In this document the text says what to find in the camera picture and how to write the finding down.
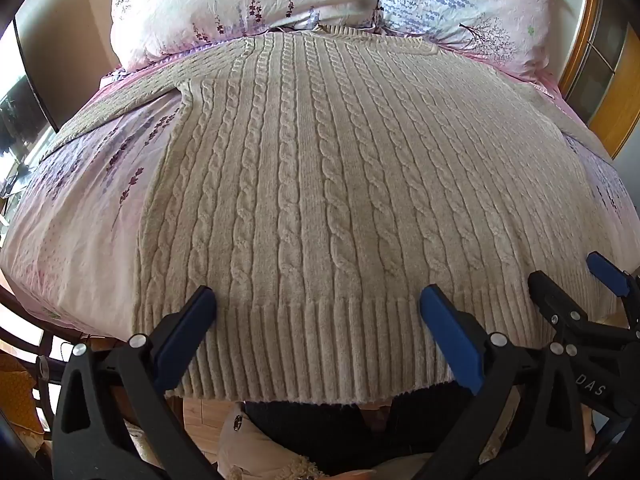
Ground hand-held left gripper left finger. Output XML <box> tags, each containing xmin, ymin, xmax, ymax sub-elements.
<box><xmin>52</xmin><ymin>285</ymin><xmax>236</xmax><ymax>480</ymax></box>

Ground dark wooden chair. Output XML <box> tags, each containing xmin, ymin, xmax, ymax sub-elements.
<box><xmin>0</xmin><ymin>282</ymin><xmax>68</xmax><ymax>381</ymax></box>

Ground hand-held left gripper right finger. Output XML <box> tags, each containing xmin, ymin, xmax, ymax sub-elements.
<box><xmin>419</xmin><ymin>284</ymin><xmax>596</xmax><ymax>480</ymax></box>

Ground pink lavender print pillow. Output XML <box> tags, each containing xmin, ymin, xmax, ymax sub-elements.
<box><xmin>100</xmin><ymin>0</ymin><xmax>396</xmax><ymax>73</ymax></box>

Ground white blue floral pillow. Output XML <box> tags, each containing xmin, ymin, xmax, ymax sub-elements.
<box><xmin>372</xmin><ymin>0</ymin><xmax>563</xmax><ymax>78</ymax></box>

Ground wooden framed glass door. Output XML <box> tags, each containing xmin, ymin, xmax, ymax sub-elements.
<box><xmin>557</xmin><ymin>0</ymin><xmax>640</xmax><ymax>161</ymax></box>

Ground person's dark trousers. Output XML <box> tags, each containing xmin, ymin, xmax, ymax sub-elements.
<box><xmin>244</xmin><ymin>382</ymin><xmax>476</xmax><ymax>480</ymax></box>

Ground pink floral bed sheet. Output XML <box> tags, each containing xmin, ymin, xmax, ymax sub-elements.
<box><xmin>0</xmin><ymin>35</ymin><xmax>640</xmax><ymax>341</ymax></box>

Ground cream fluffy cloth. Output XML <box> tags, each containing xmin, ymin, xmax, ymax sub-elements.
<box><xmin>217</xmin><ymin>402</ymin><xmax>326</xmax><ymax>480</ymax></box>

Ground beige cable-knit sweater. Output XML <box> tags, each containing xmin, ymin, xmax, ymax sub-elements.
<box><xmin>37</xmin><ymin>24</ymin><xmax>618</xmax><ymax>405</ymax></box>

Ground yellow patterned cushion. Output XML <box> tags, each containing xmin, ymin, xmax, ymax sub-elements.
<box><xmin>0</xmin><ymin>355</ymin><xmax>53</xmax><ymax>438</ymax></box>

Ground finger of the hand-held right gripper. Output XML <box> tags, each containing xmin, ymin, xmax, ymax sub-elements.
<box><xmin>529</xmin><ymin>270</ymin><xmax>640</xmax><ymax>356</ymax></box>
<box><xmin>586</xmin><ymin>252</ymin><xmax>640</xmax><ymax>331</ymax></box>

